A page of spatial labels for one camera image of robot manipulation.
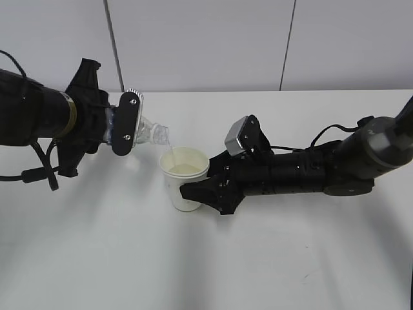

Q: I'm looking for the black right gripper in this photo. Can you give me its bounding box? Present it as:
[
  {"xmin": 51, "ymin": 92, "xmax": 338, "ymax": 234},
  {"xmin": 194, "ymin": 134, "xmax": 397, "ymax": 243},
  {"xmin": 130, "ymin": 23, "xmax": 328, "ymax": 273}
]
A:
[{"xmin": 179, "ymin": 150, "xmax": 276, "ymax": 215}]

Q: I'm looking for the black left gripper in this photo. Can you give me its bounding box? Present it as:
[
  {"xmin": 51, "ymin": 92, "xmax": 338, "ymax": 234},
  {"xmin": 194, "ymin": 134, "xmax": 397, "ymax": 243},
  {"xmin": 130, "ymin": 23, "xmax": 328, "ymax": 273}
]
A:
[{"xmin": 57, "ymin": 58, "xmax": 110, "ymax": 177}]

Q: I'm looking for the white paper cup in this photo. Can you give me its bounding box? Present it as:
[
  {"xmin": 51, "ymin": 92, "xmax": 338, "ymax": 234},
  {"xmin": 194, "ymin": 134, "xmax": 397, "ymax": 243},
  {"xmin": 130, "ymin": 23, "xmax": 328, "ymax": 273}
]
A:
[{"xmin": 159, "ymin": 147, "xmax": 209, "ymax": 212}]

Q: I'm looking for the clear water bottle green label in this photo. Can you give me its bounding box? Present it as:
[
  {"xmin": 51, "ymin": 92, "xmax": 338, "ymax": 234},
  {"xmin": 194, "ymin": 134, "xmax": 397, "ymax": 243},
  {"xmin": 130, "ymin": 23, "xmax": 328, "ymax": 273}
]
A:
[{"xmin": 105, "ymin": 106, "xmax": 171, "ymax": 150}]

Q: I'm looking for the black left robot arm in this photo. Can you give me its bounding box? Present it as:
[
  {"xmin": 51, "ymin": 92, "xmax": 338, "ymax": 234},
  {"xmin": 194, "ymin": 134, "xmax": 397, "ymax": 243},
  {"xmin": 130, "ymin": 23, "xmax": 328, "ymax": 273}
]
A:
[{"xmin": 1, "ymin": 58, "xmax": 110, "ymax": 178}]

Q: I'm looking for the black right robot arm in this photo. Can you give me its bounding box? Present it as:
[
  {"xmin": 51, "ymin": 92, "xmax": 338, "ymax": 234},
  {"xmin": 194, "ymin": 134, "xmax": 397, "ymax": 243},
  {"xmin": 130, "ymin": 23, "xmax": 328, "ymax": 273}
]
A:
[{"xmin": 179, "ymin": 101, "xmax": 412, "ymax": 215}]

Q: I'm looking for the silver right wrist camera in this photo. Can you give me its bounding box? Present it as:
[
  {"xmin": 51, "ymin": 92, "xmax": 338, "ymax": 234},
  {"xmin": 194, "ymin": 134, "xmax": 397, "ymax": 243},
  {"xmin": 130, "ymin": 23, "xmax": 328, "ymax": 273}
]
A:
[{"xmin": 225, "ymin": 114, "xmax": 271, "ymax": 158}]

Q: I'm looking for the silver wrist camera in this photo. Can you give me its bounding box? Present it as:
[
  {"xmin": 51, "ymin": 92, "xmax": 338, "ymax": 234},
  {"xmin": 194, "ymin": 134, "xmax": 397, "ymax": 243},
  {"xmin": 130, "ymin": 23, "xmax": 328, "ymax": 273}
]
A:
[
  {"xmin": 111, "ymin": 88, "xmax": 143, "ymax": 156},
  {"xmin": 225, "ymin": 114, "xmax": 271, "ymax": 158}
]

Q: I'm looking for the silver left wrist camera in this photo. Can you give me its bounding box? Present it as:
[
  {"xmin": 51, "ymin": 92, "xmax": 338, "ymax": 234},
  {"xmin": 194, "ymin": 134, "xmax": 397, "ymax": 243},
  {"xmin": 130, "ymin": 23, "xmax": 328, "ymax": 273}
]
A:
[{"xmin": 111, "ymin": 88, "xmax": 143, "ymax": 156}]

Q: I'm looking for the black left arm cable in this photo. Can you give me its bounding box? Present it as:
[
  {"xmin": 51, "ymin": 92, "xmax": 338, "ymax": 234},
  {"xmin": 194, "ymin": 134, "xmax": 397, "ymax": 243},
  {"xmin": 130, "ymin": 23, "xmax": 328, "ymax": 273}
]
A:
[{"xmin": 0, "ymin": 50, "xmax": 62, "ymax": 192}]

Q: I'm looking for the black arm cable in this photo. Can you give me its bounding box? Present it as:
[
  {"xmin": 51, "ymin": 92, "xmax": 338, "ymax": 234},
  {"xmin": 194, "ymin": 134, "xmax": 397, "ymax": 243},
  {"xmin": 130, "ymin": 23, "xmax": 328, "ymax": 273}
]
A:
[
  {"xmin": 269, "ymin": 118, "xmax": 375, "ymax": 152},
  {"xmin": 0, "ymin": 50, "xmax": 62, "ymax": 192}
]

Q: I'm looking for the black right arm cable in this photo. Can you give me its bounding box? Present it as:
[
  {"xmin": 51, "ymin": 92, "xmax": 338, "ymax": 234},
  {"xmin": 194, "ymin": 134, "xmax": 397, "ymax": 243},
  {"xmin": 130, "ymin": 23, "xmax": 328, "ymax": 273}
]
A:
[{"xmin": 269, "ymin": 118, "xmax": 375, "ymax": 152}]

